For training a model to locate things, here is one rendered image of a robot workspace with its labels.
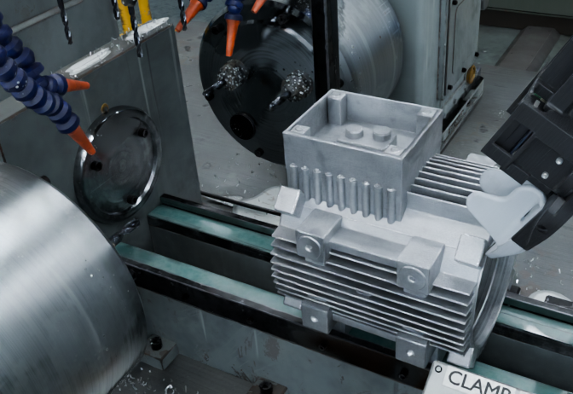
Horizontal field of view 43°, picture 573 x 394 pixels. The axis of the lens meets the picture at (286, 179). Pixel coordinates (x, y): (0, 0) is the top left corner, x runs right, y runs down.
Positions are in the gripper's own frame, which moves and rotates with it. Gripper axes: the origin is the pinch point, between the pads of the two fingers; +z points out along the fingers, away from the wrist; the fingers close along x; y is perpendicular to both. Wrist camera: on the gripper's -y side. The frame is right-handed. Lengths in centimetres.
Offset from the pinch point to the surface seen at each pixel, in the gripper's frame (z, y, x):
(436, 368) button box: 0.9, 0.4, 14.1
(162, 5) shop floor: 234, 190, -287
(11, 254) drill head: 11.2, 30.2, 22.6
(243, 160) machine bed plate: 53, 34, -42
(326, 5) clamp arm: 2.4, 28.0, -18.2
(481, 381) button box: -0.8, -2.2, 14.0
